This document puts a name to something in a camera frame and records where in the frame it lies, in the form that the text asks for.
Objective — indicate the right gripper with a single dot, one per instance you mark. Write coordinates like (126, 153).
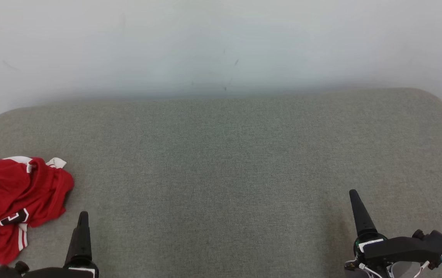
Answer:
(360, 266)

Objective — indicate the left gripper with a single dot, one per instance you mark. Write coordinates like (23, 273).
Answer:
(51, 273)

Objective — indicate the red white basketball jersey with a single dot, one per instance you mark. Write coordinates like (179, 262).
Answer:
(55, 189)

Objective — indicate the grey fabric sofa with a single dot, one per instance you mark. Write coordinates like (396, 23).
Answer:
(221, 173)

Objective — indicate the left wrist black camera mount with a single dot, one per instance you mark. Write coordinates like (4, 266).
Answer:
(4, 273)

